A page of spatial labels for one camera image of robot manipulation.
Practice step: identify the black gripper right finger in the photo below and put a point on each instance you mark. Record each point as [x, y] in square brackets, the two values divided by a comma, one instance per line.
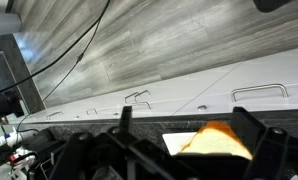
[245, 123]

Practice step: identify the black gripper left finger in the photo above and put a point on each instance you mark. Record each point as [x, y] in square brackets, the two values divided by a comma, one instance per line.
[126, 118]

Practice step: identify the bread slice orange crust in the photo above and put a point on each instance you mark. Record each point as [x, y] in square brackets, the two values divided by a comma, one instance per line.
[215, 141]

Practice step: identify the round steel cabinet lock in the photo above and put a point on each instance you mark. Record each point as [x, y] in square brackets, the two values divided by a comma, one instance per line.
[202, 107]

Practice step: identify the white square plate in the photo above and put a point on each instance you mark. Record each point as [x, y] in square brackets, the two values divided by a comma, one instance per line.
[177, 143]

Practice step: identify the dark tall cabinet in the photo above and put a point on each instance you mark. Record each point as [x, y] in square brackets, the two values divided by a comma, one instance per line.
[9, 63]

